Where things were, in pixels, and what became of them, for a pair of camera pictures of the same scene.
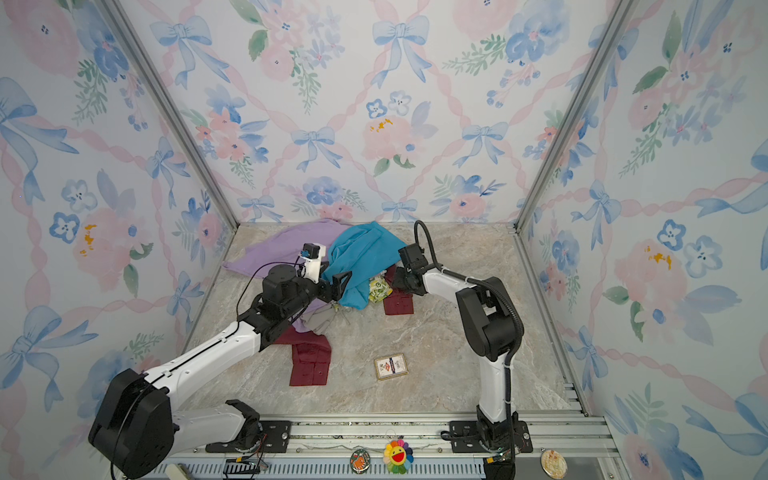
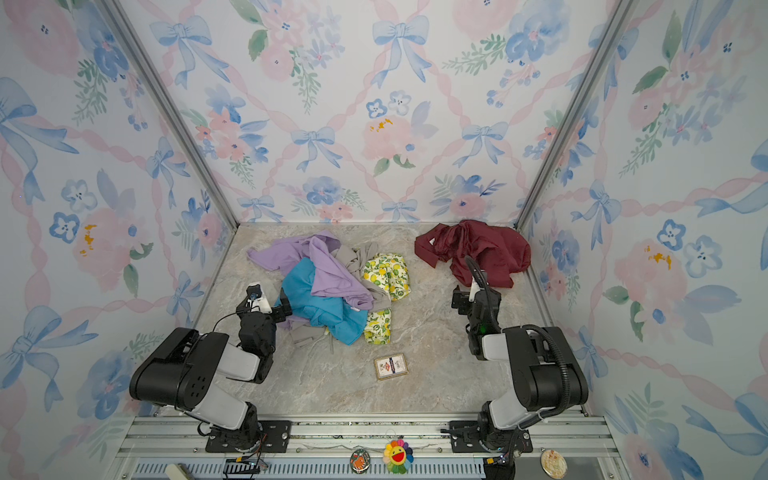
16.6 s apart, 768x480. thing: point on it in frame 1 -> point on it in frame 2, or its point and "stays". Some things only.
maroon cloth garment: [311, 354] -> [498, 251]
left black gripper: [336, 290] -> [286, 309]
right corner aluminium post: [610, 41] stays
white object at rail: [173, 472] stays
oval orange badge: [360, 461] stays
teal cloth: [362, 250] -> [341, 315]
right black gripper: [398, 279] -> [461, 301]
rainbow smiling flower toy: [398, 456] stays
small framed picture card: [391, 366] stays
